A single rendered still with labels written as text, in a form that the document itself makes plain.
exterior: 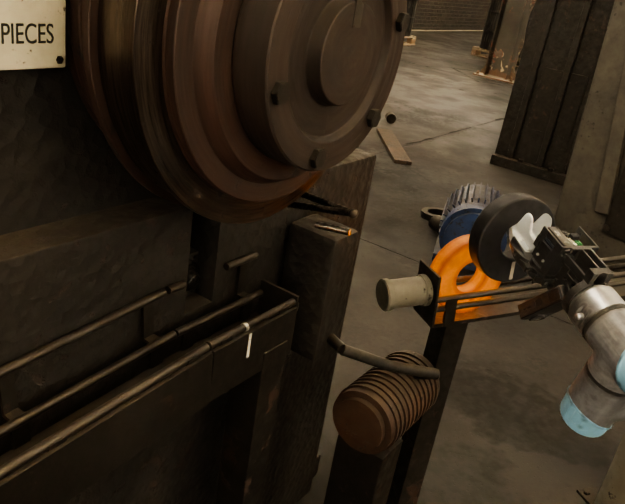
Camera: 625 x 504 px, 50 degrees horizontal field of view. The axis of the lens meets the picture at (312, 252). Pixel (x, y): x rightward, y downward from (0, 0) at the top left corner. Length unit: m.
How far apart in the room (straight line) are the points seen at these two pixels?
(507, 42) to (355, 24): 8.96
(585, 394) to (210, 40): 0.70
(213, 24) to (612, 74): 2.94
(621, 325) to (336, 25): 0.55
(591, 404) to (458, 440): 1.05
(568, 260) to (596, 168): 2.49
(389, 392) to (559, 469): 0.97
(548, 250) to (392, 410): 0.38
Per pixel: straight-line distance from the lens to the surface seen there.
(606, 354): 1.01
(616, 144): 3.48
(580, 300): 1.04
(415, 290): 1.24
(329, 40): 0.76
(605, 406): 1.05
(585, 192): 3.59
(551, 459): 2.14
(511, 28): 9.72
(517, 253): 1.12
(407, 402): 1.25
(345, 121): 0.86
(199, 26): 0.70
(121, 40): 0.71
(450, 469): 1.96
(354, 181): 1.30
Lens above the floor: 1.22
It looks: 24 degrees down
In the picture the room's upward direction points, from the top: 10 degrees clockwise
